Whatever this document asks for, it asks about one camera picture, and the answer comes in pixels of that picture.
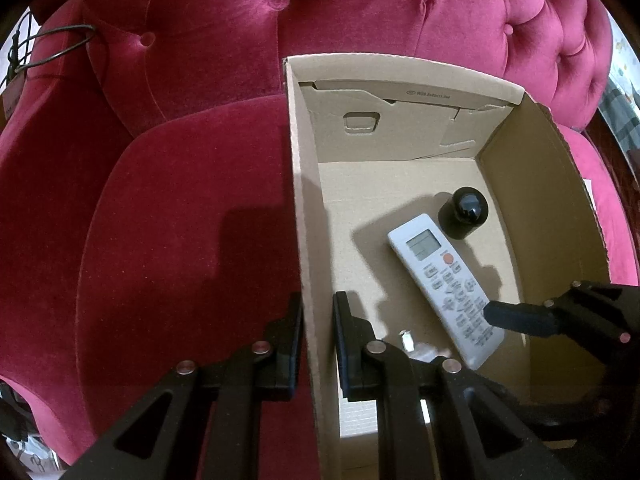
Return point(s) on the small white plug adapter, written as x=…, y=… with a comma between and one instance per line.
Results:
x=425, y=351

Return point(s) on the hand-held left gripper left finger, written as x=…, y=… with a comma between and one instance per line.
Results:
x=280, y=355

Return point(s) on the cardboard box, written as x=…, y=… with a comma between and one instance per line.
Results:
x=350, y=195

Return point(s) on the brown tag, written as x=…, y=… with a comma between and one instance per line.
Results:
x=11, y=100

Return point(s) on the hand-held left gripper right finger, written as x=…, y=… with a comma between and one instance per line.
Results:
x=350, y=350

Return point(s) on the red tufted velvet sofa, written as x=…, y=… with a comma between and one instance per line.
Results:
x=175, y=185

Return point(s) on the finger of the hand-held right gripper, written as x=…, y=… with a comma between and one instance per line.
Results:
x=520, y=317

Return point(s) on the white remote control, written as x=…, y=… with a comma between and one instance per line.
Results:
x=430, y=260

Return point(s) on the grey plaid blanket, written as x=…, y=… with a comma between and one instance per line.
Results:
x=620, y=110

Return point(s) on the black round camera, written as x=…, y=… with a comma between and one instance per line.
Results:
x=465, y=205

